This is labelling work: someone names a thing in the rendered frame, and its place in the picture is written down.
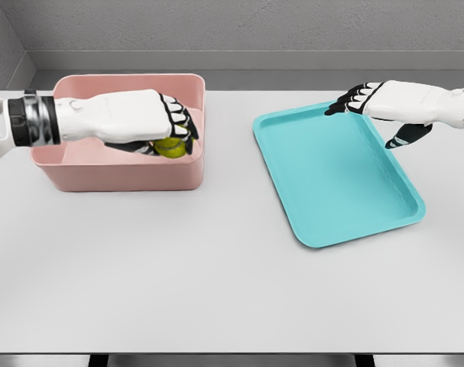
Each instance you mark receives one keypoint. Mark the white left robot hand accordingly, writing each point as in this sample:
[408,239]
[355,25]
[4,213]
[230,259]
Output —
[132,114]

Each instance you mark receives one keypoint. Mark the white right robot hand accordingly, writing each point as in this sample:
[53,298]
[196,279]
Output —
[400,100]

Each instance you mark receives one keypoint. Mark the yellow-green tennis ball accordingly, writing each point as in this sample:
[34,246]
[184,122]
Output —
[171,148]

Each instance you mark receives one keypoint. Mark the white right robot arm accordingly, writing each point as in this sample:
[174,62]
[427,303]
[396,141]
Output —
[463,109]

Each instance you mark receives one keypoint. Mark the pink plastic basket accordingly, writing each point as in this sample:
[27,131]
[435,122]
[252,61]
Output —
[117,168]

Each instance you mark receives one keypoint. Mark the blue plastic tray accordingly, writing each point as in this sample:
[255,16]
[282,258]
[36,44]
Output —
[336,172]

